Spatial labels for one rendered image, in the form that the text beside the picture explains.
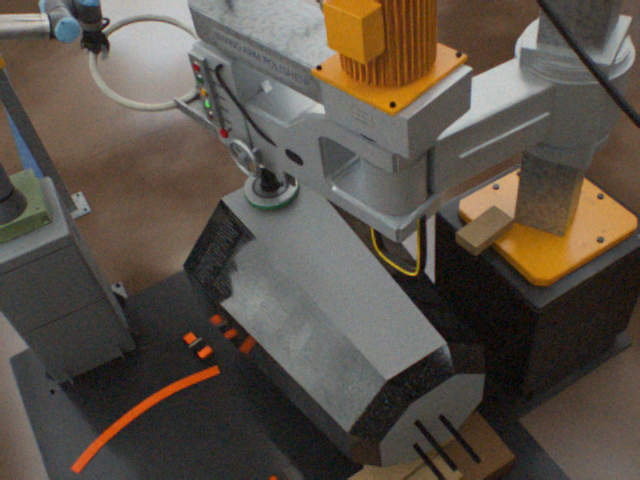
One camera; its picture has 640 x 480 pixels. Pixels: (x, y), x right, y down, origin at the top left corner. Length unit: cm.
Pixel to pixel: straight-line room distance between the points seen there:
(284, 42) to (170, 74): 319
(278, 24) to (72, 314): 171
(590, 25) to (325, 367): 132
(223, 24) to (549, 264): 137
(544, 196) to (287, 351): 105
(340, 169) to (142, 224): 208
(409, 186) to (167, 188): 245
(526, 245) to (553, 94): 68
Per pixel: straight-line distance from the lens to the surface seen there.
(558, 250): 267
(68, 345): 341
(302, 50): 197
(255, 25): 211
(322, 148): 212
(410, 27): 167
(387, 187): 200
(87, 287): 317
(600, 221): 279
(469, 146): 207
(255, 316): 264
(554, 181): 253
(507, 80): 218
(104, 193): 438
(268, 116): 227
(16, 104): 389
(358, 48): 161
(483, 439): 294
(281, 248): 261
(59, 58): 574
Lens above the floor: 279
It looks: 49 degrees down
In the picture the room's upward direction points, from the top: 10 degrees counter-clockwise
